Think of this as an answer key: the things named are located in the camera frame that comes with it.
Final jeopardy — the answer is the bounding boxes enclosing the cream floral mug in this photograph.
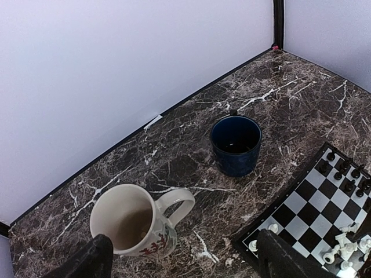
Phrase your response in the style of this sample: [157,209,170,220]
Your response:
[89,184,195,258]

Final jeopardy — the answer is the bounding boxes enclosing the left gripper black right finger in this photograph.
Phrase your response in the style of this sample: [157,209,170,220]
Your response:
[257,229,333,278]

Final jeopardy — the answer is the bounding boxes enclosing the black silver chess board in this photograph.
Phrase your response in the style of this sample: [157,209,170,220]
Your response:
[233,142,370,277]

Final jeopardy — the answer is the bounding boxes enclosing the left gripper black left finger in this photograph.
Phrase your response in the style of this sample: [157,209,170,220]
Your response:
[43,234,114,278]

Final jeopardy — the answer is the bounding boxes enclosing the dark blue mug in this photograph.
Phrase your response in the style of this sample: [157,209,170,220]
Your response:
[210,109,263,178]

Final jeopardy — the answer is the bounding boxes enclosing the white rook chess piece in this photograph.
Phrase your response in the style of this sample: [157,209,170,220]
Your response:
[268,223,279,234]

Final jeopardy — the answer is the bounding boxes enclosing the white pawn chess piece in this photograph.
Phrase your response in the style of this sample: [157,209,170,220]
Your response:
[248,240,257,253]

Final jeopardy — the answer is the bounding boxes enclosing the right black frame post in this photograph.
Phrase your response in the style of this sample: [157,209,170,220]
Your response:
[272,0,285,50]

